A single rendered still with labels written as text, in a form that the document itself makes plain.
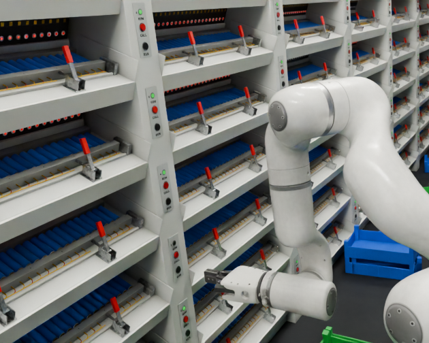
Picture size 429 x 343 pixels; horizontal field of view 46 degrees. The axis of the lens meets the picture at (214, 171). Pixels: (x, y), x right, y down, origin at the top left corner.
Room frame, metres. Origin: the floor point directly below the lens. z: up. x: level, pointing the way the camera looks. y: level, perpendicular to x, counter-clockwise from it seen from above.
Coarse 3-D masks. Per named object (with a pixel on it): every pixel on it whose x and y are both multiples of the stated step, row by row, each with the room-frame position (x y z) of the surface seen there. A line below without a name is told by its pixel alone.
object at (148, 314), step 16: (128, 272) 1.25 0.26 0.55; (144, 272) 1.21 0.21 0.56; (144, 288) 1.19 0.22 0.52; (160, 288) 1.18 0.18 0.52; (128, 304) 1.14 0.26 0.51; (144, 304) 1.15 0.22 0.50; (160, 304) 1.16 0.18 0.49; (128, 320) 1.09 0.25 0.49; (144, 320) 1.10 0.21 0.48; (160, 320) 1.15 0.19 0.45; (112, 336) 1.03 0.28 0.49; (128, 336) 1.04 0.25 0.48
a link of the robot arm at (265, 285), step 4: (268, 272) 1.06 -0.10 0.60; (272, 272) 1.05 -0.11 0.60; (276, 272) 1.05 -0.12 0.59; (264, 276) 1.05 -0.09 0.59; (268, 276) 1.04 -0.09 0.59; (272, 276) 1.04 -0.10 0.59; (264, 280) 1.04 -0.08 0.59; (268, 280) 1.03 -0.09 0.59; (264, 284) 1.03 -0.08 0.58; (268, 284) 1.02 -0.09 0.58; (260, 288) 1.04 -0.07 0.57; (264, 288) 1.02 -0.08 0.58; (268, 288) 1.02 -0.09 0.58; (260, 292) 1.04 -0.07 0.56; (264, 292) 1.02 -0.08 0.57; (268, 292) 1.02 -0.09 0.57; (264, 296) 1.02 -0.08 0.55; (268, 296) 1.02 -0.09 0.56; (264, 300) 1.01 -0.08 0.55; (268, 300) 1.02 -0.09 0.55; (264, 304) 1.03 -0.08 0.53; (268, 304) 1.02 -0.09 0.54
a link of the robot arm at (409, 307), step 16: (416, 272) 0.66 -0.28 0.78; (400, 288) 0.63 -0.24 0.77; (416, 288) 0.61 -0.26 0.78; (400, 304) 0.61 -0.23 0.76; (416, 304) 0.59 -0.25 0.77; (384, 320) 0.64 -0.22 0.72; (400, 320) 0.60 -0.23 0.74; (416, 320) 0.58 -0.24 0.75; (400, 336) 0.60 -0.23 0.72; (416, 336) 0.58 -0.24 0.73
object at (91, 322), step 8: (136, 288) 1.17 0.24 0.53; (120, 296) 1.14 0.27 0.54; (128, 296) 1.14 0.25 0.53; (136, 296) 1.17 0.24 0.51; (120, 304) 1.12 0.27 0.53; (96, 312) 1.07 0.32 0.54; (104, 312) 1.07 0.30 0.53; (112, 312) 1.10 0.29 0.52; (88, 320) 1.04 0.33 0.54; (96, 320) 1.05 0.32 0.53; (80, 328) 1.01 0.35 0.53; (88, 328) 1.03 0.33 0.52; (64, 336) 0.98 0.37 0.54; (72, 336) 0.99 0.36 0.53; (80, 336) 1.01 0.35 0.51
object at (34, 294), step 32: (64, 224) 1.12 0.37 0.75; (96, 224) 1.05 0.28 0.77; (128, 224) 1.18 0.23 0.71; (160, 224) 1.16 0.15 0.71; (0, 256) 0.97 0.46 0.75; (32, 256) 0.99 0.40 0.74; (64, 256) 1.01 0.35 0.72; (96, 256) 1.05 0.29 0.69; (128, 256) 1.08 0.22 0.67; (0, 288) 0.84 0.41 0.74; (32, 288) 0.91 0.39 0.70; (64, 288) 0.94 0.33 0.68; (96, 288) 1.01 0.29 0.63; (0, 320) 0.83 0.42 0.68; (32, 320) 0.86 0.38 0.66
